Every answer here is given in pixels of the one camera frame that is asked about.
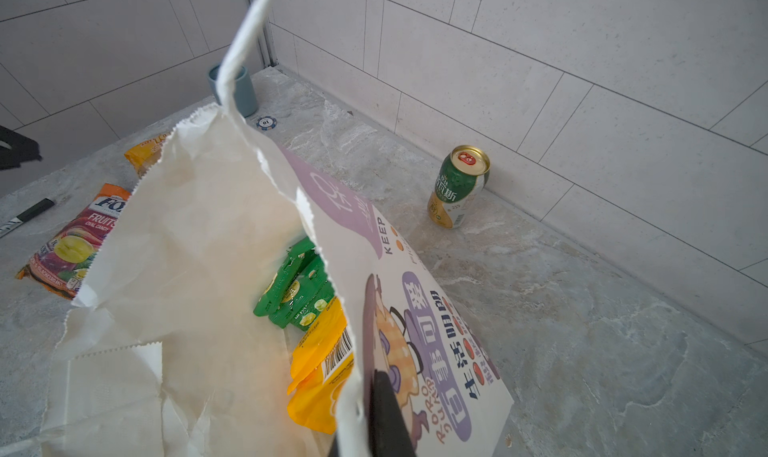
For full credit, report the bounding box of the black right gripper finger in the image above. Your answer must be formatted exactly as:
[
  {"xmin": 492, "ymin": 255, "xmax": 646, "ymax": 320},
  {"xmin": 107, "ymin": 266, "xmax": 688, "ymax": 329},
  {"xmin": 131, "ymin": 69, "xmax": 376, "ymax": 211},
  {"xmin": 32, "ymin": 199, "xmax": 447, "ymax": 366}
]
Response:
[{"xmin": 369, "ymin": 371, "xmax": 416, "ymax": 457}]

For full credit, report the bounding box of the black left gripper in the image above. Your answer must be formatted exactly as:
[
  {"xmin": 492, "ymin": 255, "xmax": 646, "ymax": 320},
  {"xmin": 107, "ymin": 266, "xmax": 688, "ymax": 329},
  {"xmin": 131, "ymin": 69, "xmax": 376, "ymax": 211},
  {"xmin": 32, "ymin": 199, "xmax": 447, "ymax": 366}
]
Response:
[{"xmin": 0, "ymin": 126, "xmax": 42, "ymax": 170}]

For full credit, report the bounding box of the orange snack pack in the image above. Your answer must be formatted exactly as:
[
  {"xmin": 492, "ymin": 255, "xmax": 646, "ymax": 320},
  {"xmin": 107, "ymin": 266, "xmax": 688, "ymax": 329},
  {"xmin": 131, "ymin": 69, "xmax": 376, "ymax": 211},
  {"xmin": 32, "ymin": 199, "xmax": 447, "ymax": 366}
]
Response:
[{"xmin": 286, "ymin": 299, "xmax": 354, "ymax": 434}]

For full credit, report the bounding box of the purple Fox's fruit candy bag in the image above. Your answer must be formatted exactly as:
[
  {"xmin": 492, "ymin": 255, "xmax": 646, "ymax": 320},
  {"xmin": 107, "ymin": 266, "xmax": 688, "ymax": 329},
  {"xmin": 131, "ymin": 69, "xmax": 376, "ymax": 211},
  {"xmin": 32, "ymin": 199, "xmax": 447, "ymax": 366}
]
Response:
[{"xmin": 15, "ymin": 184, "xmax": 131, "ymax": 300}]

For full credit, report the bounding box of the yellow mango snack bag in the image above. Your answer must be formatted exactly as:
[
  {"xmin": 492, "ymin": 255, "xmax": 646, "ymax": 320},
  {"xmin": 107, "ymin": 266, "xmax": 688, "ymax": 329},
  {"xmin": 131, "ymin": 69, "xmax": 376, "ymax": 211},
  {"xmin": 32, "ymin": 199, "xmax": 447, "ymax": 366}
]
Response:
[{"xmin": 124, "ymin": 134, "xmax": 168, "ymax": 177}]

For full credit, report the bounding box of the green snack pack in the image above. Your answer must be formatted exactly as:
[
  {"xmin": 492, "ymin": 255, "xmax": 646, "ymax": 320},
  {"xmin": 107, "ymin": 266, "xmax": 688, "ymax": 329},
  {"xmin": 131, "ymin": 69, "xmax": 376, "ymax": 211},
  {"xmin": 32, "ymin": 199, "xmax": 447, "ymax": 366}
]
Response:
[{"xmin": 253, "ymin": 237, "xmax": 336, "ymax": 331}]

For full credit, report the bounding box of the white printed paper bag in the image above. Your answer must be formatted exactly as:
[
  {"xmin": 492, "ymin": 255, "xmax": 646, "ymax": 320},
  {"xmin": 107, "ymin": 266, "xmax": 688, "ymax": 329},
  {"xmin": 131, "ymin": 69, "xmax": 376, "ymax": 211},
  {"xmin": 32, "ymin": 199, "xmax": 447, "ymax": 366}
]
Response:
[{"xmin": 38, "ymin": 0, "xmax": 516, "ymax": 457}]

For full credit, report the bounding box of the black white marker pen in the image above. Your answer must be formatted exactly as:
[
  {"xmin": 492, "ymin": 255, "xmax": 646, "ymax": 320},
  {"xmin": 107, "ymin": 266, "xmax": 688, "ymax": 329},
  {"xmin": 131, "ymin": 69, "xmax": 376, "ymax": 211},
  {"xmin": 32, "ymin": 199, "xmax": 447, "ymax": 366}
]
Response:
[{"xmin": 0, "ymin": 198, "xmax": 55, "ymax": 238}]

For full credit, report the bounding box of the teal cup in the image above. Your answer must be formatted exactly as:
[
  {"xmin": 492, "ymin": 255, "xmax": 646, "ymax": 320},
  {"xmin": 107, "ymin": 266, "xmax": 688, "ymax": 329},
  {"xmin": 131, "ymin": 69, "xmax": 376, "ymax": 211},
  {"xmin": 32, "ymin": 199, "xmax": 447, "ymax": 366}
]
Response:
[{"xmin": 207, "ymin": 64, "xmax": 259, "ymax": 118}]

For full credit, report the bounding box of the green beer can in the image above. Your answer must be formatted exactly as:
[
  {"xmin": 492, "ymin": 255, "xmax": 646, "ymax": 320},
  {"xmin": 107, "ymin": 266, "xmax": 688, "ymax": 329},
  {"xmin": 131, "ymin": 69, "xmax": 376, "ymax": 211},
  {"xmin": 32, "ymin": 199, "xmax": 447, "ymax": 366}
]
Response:
[{"xmin": 427, "ymin": 145, "xmax": 491, "ymax": 229}]

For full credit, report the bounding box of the aluminium corner frame post left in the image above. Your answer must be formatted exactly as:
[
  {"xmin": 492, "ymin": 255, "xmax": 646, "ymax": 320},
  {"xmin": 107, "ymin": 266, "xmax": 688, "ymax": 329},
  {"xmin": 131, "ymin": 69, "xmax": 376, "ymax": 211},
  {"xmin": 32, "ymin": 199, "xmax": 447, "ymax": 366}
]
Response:
[{"xmin": 233, "ymin": 0, "xmax": 277, "ymax": 67}]

